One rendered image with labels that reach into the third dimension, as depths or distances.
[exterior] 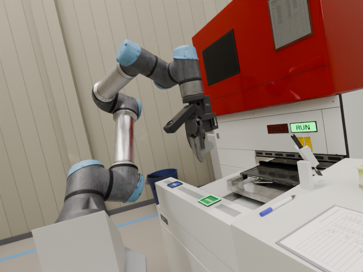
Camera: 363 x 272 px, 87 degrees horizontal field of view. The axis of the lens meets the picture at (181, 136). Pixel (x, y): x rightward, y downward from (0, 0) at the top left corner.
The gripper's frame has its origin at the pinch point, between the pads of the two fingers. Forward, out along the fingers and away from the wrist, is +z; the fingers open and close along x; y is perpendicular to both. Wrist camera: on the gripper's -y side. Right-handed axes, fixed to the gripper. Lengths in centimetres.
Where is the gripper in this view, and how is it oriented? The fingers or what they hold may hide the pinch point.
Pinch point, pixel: (199, 159)
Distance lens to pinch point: 62.1
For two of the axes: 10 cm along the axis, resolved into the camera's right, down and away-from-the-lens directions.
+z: 1.9, 9.8, 0.8
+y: 8.6, -2.1, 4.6
